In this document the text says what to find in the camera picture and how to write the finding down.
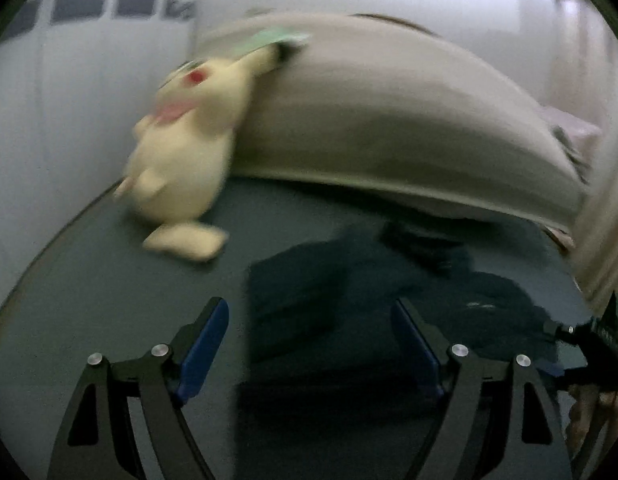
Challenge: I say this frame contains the yellow plush toy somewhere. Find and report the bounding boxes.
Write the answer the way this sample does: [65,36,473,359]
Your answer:
[113,45,290,262]

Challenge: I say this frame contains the beige curtain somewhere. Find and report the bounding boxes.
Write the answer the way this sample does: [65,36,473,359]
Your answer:
[571,155,618,313]

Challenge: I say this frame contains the beige pillow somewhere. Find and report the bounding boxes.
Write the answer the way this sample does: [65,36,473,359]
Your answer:
[194,10,590,233]

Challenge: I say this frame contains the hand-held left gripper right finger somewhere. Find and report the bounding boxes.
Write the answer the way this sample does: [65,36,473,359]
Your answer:
[390,297,574,480]

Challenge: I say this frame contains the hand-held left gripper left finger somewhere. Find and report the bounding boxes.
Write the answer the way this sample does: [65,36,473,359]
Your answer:
[46,296,230,480]

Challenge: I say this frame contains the person's right hand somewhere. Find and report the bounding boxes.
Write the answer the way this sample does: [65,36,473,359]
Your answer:
[564,389,618,461]

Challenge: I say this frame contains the pale pink plastic bag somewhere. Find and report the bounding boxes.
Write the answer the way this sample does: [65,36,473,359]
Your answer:
[539,104,606,181]

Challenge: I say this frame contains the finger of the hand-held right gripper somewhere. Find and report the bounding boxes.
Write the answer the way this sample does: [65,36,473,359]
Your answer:
[536,362,604,392]
[543,320,596,356]

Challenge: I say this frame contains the white wardrobe with dark panels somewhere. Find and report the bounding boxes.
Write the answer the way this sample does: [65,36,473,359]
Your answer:
[0,0,210,321]

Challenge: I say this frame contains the dark jacket with brown lining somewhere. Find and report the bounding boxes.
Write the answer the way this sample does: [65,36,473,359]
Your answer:
[236,220,590,411]

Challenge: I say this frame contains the green plastic packet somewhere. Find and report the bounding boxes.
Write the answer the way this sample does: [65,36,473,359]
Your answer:
[234,27,312,57]

